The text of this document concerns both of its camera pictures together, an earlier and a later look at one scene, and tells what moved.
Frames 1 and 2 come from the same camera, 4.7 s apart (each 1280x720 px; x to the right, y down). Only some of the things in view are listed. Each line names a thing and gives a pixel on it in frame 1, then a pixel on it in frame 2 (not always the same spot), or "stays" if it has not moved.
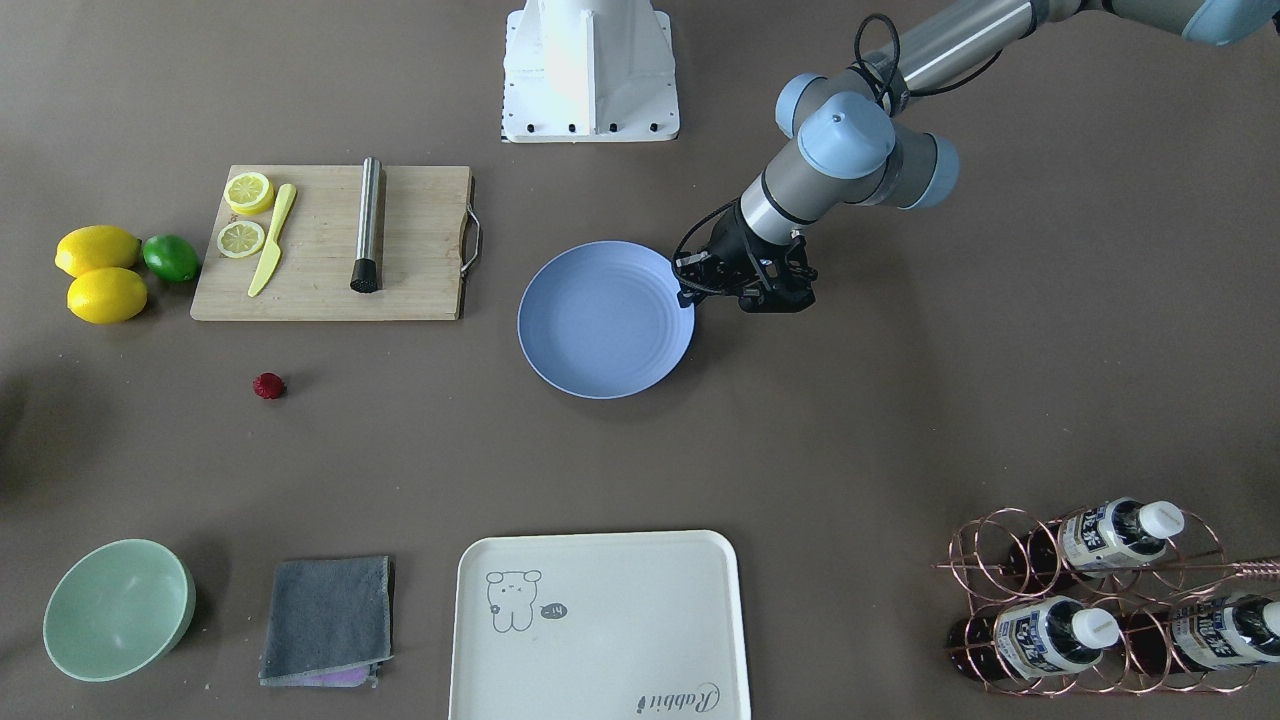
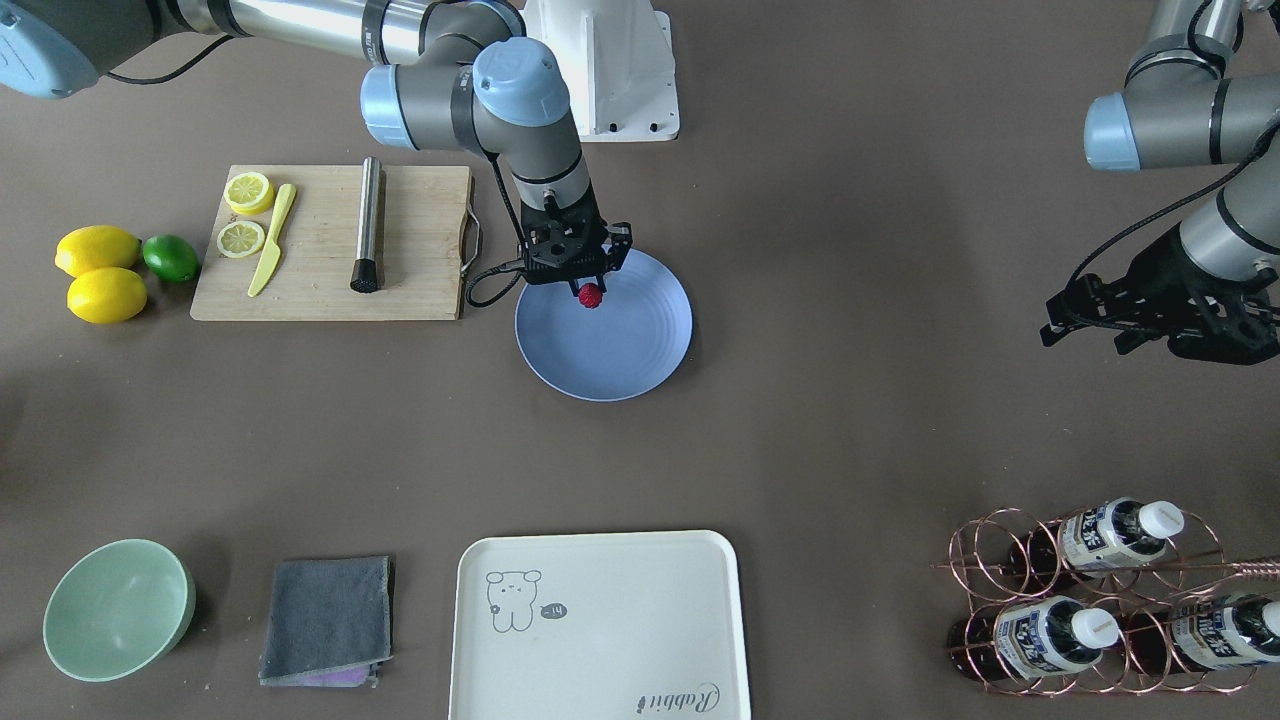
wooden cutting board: x=423 y=231 stays
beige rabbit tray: x=599 y=625 stays
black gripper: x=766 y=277 → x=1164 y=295
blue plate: x=603 y=320 stays
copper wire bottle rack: x=1088 y=601 stays
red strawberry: x=269 y=386 → x=590 y=295
